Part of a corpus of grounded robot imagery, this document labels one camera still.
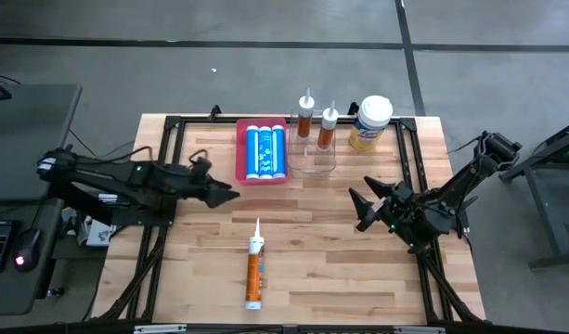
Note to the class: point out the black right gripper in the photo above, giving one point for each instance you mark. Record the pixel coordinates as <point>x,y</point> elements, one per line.
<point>397,209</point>

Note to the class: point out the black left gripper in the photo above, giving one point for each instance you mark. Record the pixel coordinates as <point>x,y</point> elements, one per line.
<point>198,178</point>

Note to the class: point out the blue silicone tube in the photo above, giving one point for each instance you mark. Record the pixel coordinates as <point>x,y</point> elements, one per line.
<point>265,153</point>
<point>278,153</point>
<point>252,153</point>

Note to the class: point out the orange sealant tube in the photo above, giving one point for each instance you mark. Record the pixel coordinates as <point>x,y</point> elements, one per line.
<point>327,134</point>
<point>305,123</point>
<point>254,273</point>

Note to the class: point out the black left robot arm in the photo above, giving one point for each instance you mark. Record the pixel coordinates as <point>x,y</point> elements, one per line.
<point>103,178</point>

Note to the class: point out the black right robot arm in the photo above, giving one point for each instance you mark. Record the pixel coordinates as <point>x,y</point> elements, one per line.
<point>465,178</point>

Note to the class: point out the Lysol wipes canister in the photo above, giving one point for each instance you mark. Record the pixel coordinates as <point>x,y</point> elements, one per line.
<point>370,121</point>

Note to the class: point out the pink plastic bin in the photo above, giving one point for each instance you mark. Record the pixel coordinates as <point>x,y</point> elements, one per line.
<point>241,153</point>

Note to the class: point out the clear plastic bin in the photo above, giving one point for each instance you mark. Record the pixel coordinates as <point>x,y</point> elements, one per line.
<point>312,164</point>

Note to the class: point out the black table clamp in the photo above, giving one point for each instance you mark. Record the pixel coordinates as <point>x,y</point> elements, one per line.
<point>215,112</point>
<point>353,109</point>

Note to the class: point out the white printed box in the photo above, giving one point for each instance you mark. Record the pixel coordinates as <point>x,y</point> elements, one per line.
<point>98,234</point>

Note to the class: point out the black metal cart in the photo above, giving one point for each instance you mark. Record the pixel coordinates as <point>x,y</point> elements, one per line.
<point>544,209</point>

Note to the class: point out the black computer mouse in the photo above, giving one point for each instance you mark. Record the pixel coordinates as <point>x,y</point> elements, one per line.
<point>26,250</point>

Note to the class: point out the dark grey desk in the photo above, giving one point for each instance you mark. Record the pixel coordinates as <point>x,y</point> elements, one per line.
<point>24,125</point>

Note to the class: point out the silver metal bracket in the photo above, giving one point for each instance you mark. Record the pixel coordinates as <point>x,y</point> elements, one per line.
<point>418,330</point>
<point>159,329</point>

